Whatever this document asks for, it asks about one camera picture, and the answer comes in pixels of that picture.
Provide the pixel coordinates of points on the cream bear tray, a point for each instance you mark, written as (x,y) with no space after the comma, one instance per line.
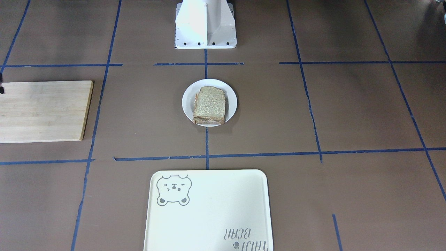
(209,210)

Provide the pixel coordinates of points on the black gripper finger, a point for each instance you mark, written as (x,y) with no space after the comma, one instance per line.
(1,87)

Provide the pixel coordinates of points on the bread slice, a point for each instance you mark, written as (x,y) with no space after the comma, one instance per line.
(210,102)
(211,121)

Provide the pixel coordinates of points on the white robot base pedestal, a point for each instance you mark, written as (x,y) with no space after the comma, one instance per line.
(205,24)

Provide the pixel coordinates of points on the white round plate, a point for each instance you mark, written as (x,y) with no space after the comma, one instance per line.
(190,93)

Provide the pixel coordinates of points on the wooden cutting board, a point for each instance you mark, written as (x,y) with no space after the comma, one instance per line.
(54,111)

